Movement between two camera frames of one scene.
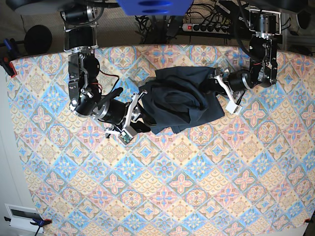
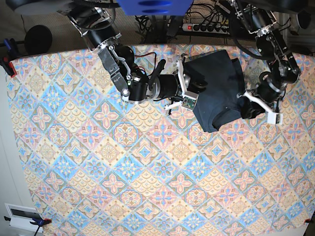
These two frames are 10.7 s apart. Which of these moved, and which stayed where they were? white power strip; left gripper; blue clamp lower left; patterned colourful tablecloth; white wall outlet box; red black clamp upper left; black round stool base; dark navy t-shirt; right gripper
Moved: left gripper; dark navy t-shirt; right gripper
Stayed: blue clamp lower left; white power strip; black round stool base; white wall outlet box; red black clamp upper left; patterned colourful tablecloth
